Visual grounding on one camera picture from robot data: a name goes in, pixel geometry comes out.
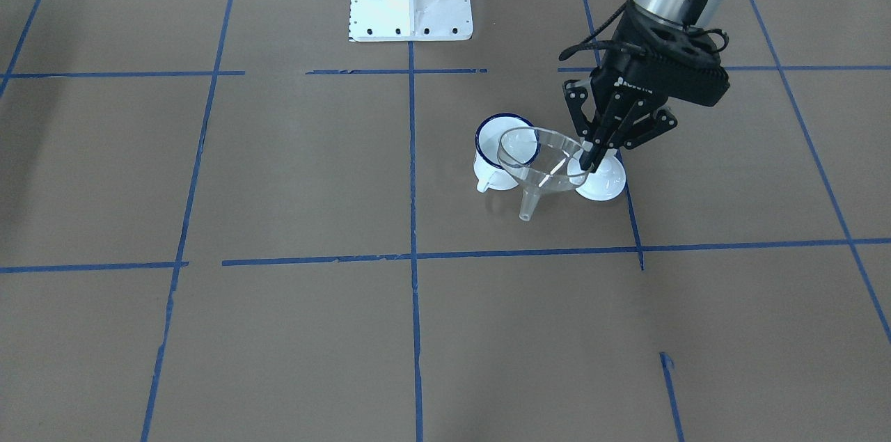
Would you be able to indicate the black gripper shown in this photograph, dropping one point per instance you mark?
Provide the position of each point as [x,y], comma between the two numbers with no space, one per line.
[617,83]

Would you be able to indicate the clear plastic funnel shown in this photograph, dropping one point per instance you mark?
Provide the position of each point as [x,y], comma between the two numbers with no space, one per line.
[537,158]

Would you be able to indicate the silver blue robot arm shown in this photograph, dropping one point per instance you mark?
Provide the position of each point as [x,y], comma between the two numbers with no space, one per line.
[605,82]

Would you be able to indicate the white enamel mug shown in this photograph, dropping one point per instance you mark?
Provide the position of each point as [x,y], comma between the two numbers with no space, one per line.
[486,166]

